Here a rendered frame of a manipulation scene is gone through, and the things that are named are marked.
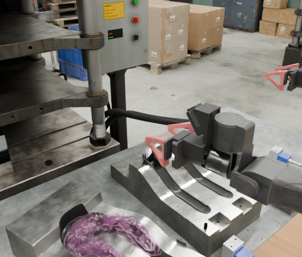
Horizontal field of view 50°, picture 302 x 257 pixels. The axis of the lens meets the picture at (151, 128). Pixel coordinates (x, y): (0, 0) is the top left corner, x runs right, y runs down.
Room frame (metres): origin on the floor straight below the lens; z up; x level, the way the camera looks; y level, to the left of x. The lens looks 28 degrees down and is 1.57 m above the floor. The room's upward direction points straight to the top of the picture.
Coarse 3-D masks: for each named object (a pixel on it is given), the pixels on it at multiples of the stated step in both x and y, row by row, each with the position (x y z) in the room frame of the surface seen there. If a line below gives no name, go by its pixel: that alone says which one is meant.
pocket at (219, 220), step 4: (212, 216) 0.71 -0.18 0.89; (216, 216) 0.72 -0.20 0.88; (220, 216) 0.72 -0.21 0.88; (224, 216) 0.71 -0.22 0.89; (212, 220) 0.71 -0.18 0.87; (216, 220) 0.72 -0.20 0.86; (220, 220) 0.72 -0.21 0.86; (224, 220) 0.71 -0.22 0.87; (228, 220) 0.70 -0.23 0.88; (216, 224) 0.70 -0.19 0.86; (220, 224) 0.70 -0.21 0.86; (224, 224) 0.70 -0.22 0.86; (228, 224) 0.69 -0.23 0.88; (220, 228) 0.69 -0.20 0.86
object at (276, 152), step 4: (272, 148) 1.14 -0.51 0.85; (276, 148) 1.14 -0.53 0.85; (280, 148) 1.14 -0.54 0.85; (272, 152) 1.12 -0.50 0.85; (276, 152) 1.11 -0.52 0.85; (280, 152) 1.12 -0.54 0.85; (284, 152) 1.13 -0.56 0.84; (268, 156) 1.13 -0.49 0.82; (272, 156) 1.12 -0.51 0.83; (276, 156) 1.11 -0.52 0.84; (280, 156) 1.10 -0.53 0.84; (284, 156) 1.10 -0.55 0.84; (288, 156) 1.10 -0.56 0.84; (280, 160) 1.10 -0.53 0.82; (284, 160) 1.09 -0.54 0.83; (288, 160) 1.09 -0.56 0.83; (292, 160) 1.08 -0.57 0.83; (296, 164) 1.07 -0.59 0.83; (300, 164) 1.06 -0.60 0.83
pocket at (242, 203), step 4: (236, 200) 0.78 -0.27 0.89; (240, 200) 0.80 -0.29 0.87; (244, 200) 0.79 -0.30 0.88; (236, 204) 0.78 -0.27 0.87; (240, 204) 0.79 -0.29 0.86; (244, 204) 0.78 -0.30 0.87; (248, 204) 0.77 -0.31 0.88; (252, 204) 0.76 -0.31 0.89; (240, 208) 0.77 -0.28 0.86; (244, 208) 0.77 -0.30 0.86; (248, 208) 0.77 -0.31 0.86; (244, 212) 0.74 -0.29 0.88
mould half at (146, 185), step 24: (120, 168) 0.99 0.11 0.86; (144, 168) 0.89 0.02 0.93; (168, 168) 0.91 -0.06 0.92; (144, 192) 0.85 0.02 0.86; (168, 192) 0.82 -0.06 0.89; (192, 192) 0.82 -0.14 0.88; (168, 216) 0.76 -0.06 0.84; (192, 216) 0.71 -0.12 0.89; (240, 216) 0.72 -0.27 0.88; (192, 240) 0.68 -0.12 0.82; (216, 240) 0.66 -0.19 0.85
